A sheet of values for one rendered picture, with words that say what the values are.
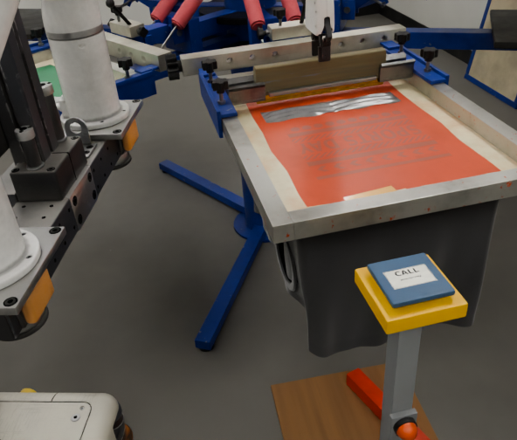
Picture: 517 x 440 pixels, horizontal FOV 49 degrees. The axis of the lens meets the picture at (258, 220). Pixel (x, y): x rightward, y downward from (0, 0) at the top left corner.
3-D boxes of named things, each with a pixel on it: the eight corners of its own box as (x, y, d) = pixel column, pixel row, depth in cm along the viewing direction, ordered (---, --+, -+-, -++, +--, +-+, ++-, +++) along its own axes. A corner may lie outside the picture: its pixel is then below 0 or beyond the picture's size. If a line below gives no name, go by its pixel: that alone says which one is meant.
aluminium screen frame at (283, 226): (568, 185, 109) (573, 168, 107) (273, 244, 100) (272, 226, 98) (393, 62, 173) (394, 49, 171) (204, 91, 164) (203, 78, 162)
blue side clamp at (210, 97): (239, 135, 141) (237, 108, 137) (219, 138, 140) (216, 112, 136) (218, 92, 165) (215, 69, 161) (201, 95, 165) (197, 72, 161)
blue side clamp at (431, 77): (446, 100, 149) (450, 74, 146) (429, 103, 149) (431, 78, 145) (396, 65, 174) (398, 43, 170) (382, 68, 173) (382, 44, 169)
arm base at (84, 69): (35, 133, 102) (8, 45, 93) (59, 105, 112) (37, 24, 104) (120, 129, 100) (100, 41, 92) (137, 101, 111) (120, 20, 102)
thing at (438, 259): (479, 326, 139) (510, 172, 115) (302, 367, 132) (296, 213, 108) (472, 318, 142) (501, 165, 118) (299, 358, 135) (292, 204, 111)
